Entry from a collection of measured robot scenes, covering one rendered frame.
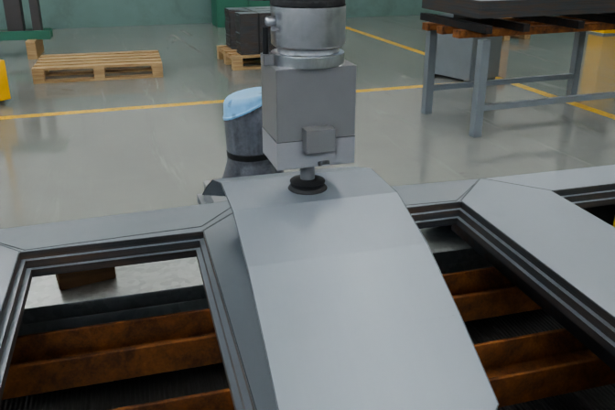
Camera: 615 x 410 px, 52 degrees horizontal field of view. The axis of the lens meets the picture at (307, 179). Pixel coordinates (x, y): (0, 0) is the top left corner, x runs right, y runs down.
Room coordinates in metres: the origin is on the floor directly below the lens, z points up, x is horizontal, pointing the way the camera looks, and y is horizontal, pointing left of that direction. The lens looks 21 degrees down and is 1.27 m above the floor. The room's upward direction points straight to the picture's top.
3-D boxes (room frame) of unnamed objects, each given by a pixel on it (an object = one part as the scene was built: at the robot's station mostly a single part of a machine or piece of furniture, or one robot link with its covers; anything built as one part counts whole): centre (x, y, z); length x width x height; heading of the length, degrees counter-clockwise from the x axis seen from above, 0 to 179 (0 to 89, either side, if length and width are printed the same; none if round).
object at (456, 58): (6.29, -1.52, 0.29); 0.62 x 0.43 x 0.57; 35
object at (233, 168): (1.39, 0.13, 0.78); 0.15 x 0.15 x 0.10
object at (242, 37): (7.16, 0.34, 0.28); 1.20 x 0.80 x 0.57; 110
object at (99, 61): (6.47, 2.11, 0.07); 1.20 x 0.80 x 0.14; 105
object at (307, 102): (0.64, 0.00, 1.11); 0.10 x 0.09 x 0.16; 17
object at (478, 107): (4.78, -1.71, 0.46); 1.66 x 0.84 x 0.91; 110
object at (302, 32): (0.65, 0.00, 1.19); 0.08 x 0.08 x 0.05
